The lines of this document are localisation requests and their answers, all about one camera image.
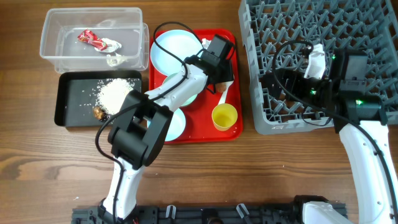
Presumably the small light blue bowl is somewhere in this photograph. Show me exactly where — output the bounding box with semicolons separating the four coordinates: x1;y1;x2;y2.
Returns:
146;109;187;142

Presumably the black plastic tray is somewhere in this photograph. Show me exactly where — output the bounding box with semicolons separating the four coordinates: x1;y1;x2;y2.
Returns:
54;70;142;128

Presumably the large light blue plate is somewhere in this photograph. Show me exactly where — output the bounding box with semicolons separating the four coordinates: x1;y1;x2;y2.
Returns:
150;30;203;76

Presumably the white plastic spoon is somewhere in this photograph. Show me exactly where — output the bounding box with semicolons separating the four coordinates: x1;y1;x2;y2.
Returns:
218;81;233;105

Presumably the brown food scrap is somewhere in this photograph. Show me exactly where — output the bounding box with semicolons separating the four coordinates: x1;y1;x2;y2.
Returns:
93;106;108;121

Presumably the white rice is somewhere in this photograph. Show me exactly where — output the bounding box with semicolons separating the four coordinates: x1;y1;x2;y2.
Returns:
79;78;141;116

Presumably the grey dishwasher rack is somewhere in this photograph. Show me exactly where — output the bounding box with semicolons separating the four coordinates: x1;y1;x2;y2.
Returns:
238;0;397;135

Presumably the yellow plastic cup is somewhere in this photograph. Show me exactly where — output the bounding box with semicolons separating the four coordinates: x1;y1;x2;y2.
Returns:
211;103;238;131

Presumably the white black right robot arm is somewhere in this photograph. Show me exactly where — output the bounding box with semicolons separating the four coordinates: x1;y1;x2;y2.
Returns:
265;41;397;223

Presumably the clear plastic bin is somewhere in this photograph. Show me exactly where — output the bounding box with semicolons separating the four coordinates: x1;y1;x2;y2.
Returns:
39;7;149;73

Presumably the orange carrot piece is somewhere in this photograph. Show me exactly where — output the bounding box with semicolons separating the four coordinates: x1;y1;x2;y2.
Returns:
215;83;227;93

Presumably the red snack wrapper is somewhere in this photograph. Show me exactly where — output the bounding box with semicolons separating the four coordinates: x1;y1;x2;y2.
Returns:
77;29;108;51

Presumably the red serving tray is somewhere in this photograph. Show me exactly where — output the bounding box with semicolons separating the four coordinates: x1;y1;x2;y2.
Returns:
149;29;243;144

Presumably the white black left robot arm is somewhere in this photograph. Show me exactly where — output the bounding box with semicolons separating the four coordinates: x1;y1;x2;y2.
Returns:
95;35;234;223

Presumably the green bowl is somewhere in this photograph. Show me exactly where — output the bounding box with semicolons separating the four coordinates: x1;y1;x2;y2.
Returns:
163;73;197;107

